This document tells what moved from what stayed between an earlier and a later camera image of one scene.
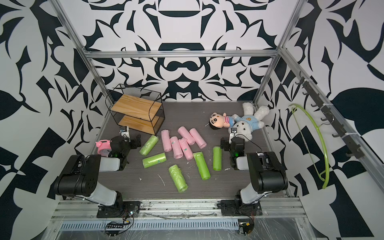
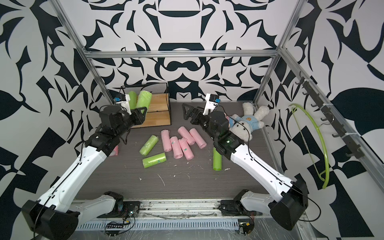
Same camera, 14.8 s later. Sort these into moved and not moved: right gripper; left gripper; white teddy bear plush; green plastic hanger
Moved: left gripper; right gripper
Not moved: green plastic hanger; white teddy bear plush
